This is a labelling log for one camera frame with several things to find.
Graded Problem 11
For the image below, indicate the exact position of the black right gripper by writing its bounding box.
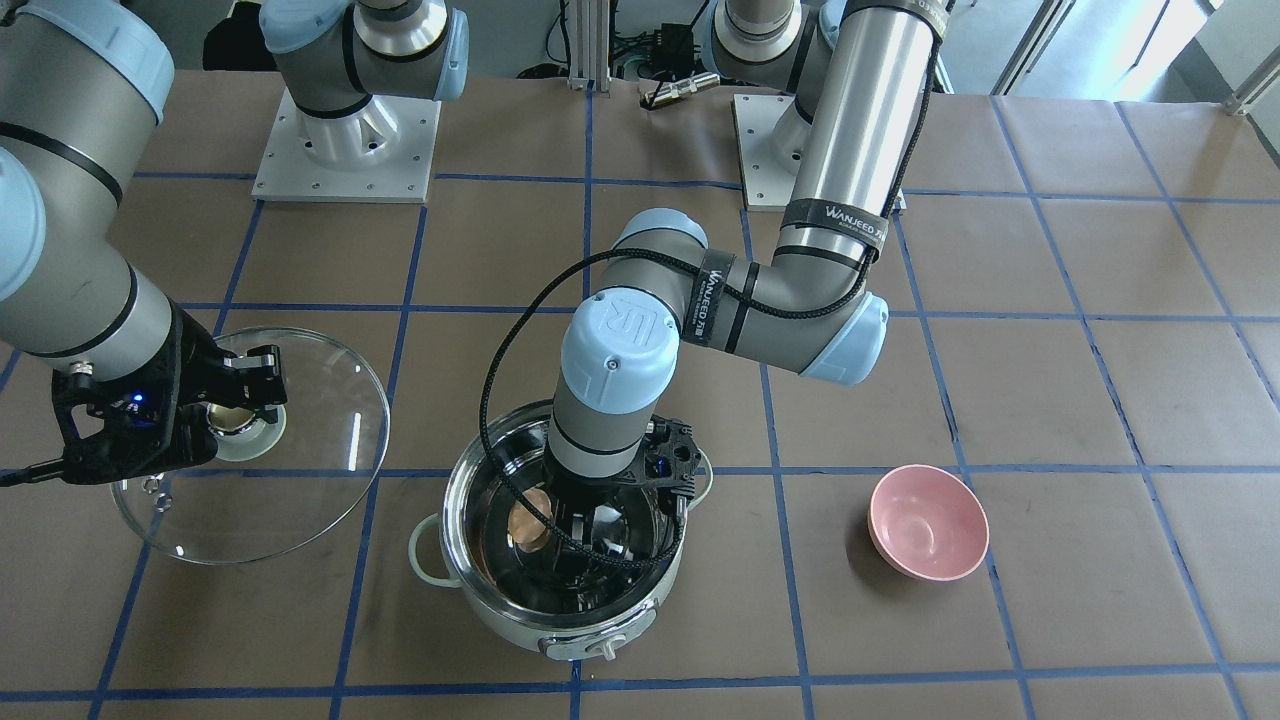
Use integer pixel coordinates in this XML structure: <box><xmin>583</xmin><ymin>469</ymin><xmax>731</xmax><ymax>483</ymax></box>
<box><xmin>50</xmin><ymin>305</ymin><xmax>288</xmax><ymax>486</ymax></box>

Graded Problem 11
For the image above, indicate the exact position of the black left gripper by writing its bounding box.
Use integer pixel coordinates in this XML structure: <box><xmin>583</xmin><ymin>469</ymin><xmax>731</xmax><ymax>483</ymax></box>
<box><xmin>545</xmin><ymin>413</ymin><xmax>701</xmax><ymax>521</ymax></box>

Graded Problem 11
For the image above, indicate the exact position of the glass pot lid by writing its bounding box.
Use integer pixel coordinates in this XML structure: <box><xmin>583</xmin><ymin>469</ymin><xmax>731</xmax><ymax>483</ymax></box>
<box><xmin>110</xmin><ymin>325</ymin><xmax>390</xmax><ymax>566</ymax></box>

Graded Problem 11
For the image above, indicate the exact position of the brown egg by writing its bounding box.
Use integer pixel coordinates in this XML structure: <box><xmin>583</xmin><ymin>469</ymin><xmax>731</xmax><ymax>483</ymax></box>
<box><xmin>507</xmin><ymin>487</ymin><xmax>554</xmax><ymax>553</ymax></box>

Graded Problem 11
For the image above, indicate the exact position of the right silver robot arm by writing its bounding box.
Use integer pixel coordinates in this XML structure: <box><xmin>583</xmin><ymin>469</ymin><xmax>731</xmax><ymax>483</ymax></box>
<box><xmin>1</xmin><ymin>1</ymin><xmax>468</xmax><ymax>487</ymax></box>

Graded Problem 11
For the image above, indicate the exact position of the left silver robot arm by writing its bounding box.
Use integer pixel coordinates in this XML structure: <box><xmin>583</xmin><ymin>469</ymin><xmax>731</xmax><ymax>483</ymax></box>
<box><xmin>543</xmin><ymin>1</ymin><xmax>950</xmax><ymax>509</ymax></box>

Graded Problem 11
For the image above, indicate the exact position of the white electric cooking pot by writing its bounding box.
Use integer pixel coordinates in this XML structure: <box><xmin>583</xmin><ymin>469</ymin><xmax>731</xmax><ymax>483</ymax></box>
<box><xmin>407</xmin><ymin>401</ymin><xmax>705</xmax><ymax>661</ymax></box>

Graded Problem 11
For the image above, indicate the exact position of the pink bowl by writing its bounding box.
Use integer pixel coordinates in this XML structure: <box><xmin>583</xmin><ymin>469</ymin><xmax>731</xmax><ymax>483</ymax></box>
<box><xmin>867</xmin><ymin>464</ymin><xmax>989</xmax><ymax>582</ymax></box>

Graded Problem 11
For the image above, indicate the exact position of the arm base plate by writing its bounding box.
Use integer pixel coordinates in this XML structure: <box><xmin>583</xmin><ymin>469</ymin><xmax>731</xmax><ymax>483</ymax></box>
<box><xmin>732</xmin><ymin>94</ymin><xmax>908</xmax><ymax>213</ymax></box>
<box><xmin>251</xmin><ymin>94</ymin><xmax>442</xmax><ymax>204</ymax></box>

